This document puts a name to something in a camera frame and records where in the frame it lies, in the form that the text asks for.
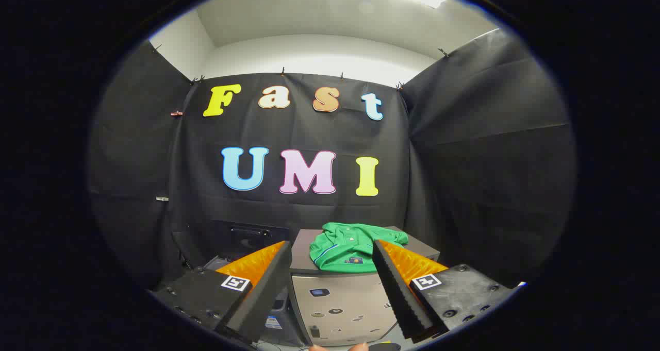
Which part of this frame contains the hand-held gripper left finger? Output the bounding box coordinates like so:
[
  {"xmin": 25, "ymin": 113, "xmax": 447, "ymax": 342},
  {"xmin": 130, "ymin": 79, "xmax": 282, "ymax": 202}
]
[{"xmin": 152, "ymin": 241, "xmax": 293, "ymax": 343}]

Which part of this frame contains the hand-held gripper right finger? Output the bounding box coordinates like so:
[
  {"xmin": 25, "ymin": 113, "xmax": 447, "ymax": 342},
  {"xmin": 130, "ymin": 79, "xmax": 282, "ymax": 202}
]
[{"xmin": 372, "ymin": 239, "xmax": 519, "ymax": 340}]

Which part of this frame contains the green polo shirt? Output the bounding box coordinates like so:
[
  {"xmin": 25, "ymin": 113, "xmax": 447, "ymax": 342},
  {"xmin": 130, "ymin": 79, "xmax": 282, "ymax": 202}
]
[{"xmin": 309, "ymin": 222, "xmax": 409, "ymax": 273}]

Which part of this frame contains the grey cabinet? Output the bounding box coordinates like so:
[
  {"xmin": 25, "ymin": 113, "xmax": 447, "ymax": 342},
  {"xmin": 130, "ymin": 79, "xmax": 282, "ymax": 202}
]
[{"xmin": 288, "ymin": 226, "xmax": 440, "ymax": 347}]

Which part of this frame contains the black backdrop cloth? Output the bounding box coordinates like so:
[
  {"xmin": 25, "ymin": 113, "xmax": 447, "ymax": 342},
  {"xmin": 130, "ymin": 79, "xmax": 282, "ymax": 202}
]
[{"xmin": 88, "ymin": 29, "xmax": 577, "ymax": 290}]

